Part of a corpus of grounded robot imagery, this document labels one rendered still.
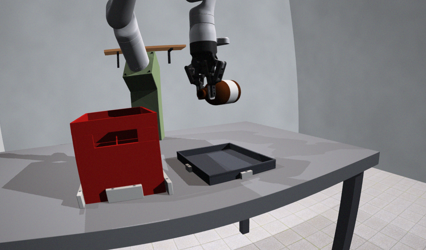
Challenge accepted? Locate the red crate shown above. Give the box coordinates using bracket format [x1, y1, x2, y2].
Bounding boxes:
[70, 107, 166, 204]

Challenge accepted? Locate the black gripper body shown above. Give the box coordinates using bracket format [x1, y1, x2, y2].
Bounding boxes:
[190, 41, 218, 74]

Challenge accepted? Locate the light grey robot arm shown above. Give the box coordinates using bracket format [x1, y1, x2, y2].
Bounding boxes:
[106, 0, 229, 72]

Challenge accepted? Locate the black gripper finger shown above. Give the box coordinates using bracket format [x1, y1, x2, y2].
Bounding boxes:
[185, 61, 205, 91]
[202, 58, 227, 100]

